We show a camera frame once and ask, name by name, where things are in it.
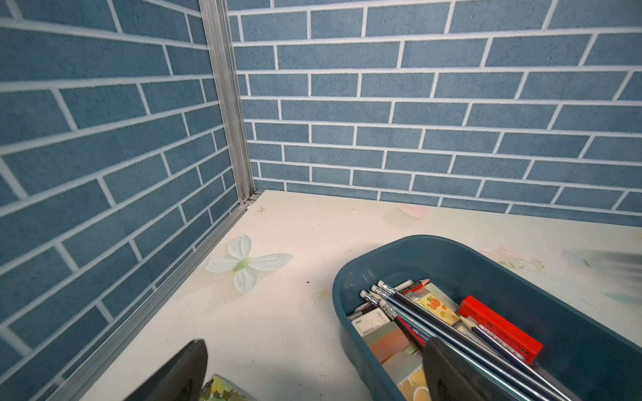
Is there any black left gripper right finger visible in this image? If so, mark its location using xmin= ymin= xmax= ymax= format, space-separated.
xmin=422 ymin=338 xmax=507 ymax=400

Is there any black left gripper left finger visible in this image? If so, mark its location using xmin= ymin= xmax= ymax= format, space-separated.
xmin=125 ymin=339 xmax=208 ymax=401

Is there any colourful picture book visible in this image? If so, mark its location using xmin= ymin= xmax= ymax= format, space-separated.
xmin=199 ymin=374 xmax=256 ymax=401

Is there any red eraser box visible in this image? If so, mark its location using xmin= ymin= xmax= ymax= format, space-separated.
xmin=458 ymin=296 xmax=543 ymax=365

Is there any silver striped pencil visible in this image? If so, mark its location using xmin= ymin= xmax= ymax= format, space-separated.
xmin=359 ymin=290 xmax=546 ymax=400
xmin=360 ymin=281 xmax=566 ymax=400

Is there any teal plastic stationery bin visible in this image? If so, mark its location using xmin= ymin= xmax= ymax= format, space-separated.
xmin=333 ymin=235 xmax=641 ymax=400

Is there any aluminium corner post left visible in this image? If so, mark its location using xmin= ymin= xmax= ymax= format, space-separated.
xmin=199 ymin=0 xmax=256 ymax=204

